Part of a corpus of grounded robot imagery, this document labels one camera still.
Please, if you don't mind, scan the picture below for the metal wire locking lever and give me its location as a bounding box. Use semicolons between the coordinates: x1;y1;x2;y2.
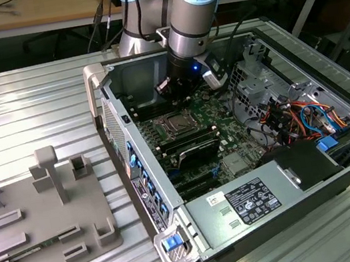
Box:
166;124;194;135
158;109;186;120

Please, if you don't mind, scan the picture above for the metal CPU socket cover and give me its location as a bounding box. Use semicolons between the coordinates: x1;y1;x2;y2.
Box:
160;110;192;134

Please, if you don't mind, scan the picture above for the CPU socket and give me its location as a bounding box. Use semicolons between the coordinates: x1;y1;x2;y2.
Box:
157;108;194;136

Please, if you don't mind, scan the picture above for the black RAM slot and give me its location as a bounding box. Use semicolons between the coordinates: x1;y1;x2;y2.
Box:
155;123;218;147
128;97;166;111
158;127;220;150
133;102;177;118
130;100;171;114
135;106;180;122
163;143;183;158
160;132;220;154

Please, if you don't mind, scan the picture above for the black expansion slot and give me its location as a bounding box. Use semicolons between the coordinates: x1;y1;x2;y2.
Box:
169;167;221;193

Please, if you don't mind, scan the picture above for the perforated metal disk bay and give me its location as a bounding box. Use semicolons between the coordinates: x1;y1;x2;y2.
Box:
220;33;299;130

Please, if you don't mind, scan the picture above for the green motherboard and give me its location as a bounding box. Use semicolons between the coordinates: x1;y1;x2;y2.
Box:
129;78;276;210

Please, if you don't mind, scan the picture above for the green graphics card black cooler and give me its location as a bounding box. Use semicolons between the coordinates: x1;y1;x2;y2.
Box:
174;136;226;172

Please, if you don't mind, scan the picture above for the black grey PC case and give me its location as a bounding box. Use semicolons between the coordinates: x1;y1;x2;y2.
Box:
79;9;350;262

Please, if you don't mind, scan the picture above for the silver chipset heatsink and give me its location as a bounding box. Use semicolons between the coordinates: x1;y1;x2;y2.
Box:
222;151;251;178

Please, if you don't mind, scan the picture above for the silver power supply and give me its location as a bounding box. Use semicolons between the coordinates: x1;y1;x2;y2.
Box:
178;154;318;256

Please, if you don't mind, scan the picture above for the large blue latch tab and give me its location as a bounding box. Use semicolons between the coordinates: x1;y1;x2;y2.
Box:
315;134;341;155

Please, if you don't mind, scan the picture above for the grey parts rack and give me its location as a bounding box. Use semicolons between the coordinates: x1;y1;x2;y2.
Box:
0;135;128;262

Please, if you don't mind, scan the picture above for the green RAM stick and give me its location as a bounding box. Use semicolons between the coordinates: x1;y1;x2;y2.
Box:
7;235;64;260

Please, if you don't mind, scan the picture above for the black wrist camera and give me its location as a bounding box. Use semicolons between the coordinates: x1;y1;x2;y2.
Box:
152;76;175;98

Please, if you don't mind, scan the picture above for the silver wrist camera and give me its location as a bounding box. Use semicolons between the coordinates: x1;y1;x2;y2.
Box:
198;55;233;92

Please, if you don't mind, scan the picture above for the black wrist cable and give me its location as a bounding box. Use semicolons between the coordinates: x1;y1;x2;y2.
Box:
208;3;273;75

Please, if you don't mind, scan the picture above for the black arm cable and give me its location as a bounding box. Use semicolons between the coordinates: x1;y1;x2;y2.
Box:
79;0;124;55
92;0;127;53

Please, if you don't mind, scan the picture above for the orange wire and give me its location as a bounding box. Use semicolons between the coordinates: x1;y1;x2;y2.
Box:
271;93;331;121

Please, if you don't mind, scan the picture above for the blue flat cable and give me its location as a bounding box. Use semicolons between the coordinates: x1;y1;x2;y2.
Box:
299;97;349;138

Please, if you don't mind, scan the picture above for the black plastic air duct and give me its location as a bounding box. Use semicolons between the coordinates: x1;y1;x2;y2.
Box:
253;135;349;200

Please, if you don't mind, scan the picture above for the blue handle latch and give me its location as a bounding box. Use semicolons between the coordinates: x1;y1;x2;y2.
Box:
162;234;186;253

